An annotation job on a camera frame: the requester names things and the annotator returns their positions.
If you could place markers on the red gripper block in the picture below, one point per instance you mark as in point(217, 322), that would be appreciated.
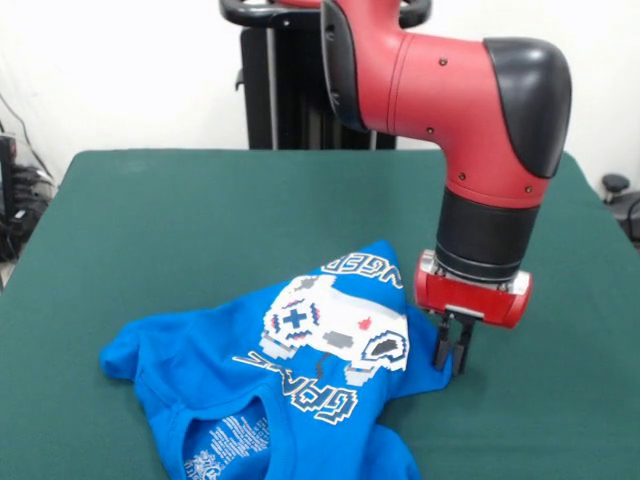
point(470, 297)

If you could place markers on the blue printed t-shirt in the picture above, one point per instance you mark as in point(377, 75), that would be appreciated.
point(300, 400)

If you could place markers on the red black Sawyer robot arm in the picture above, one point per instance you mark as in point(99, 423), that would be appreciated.
point(475, 125)

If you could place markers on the dark green table cloth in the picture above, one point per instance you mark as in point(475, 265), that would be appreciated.
point(150, 225)

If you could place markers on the black electronics box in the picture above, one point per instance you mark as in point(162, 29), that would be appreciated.
point(6, 175)

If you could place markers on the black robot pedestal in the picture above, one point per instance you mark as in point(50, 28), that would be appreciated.
point(290, 100)

